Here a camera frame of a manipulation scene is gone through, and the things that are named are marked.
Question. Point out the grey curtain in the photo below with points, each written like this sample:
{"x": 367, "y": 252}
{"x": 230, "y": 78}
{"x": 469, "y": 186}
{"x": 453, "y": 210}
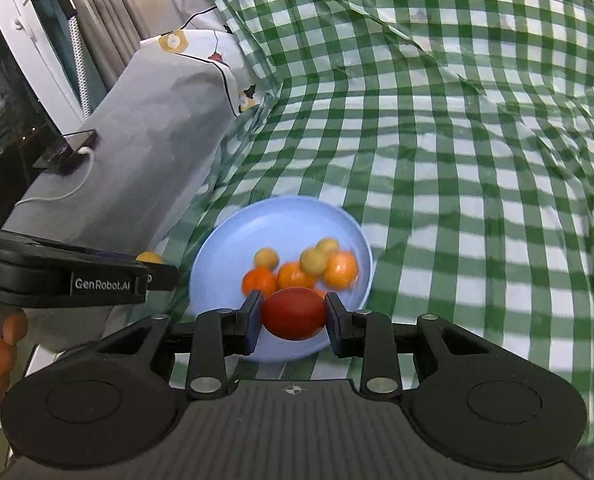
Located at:
{"x": 109, "y": 15}

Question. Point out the brownish yellow round fruit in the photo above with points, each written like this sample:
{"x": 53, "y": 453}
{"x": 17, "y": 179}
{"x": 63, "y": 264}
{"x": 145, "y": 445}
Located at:
{"x": 266, "y": 258}

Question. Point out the yellow-green round fruit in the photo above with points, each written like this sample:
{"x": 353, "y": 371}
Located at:
{"x": 328, "y": 246}
{"x": 313, "y": 261}

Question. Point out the red cherry tomato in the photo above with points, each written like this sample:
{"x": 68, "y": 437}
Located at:
{"x": 293, "y": 312}

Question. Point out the white door frame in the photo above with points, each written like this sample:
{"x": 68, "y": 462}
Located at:
{"x": 32, "y": 45}

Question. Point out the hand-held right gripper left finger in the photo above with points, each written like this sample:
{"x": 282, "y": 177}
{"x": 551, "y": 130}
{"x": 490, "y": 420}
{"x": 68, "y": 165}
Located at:
{"x": 253, "y": 325}

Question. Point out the green white checked cloth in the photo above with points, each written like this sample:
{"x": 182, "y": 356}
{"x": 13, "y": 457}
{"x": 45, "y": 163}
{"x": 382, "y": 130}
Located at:
{"x": 452, "y": 135}

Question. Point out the black white dotted pole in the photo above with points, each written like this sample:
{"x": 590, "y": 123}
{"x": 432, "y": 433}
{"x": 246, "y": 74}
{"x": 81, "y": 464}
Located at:
{"x": 80, "y": 70}

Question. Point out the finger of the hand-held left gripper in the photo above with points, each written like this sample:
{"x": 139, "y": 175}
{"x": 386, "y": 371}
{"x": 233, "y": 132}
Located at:
{"x": 107, "y": 282}

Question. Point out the black smartphone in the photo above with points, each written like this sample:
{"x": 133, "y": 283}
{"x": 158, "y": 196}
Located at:
{"x": 72, "y": 142}

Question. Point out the floral printed white cloth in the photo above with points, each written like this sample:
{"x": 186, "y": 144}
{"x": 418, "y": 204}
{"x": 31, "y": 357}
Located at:
{"x": 202, "y": 47}

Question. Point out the glass door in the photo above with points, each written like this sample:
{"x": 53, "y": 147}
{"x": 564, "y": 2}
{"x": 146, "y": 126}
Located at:
{"x": 2, "y": 125}

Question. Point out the light blue plate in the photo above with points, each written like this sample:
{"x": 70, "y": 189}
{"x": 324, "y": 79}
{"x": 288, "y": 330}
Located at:
{"x": 287, "y": 220}

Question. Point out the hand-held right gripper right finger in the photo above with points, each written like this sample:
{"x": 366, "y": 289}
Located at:
{"x": 333, "y": 325}

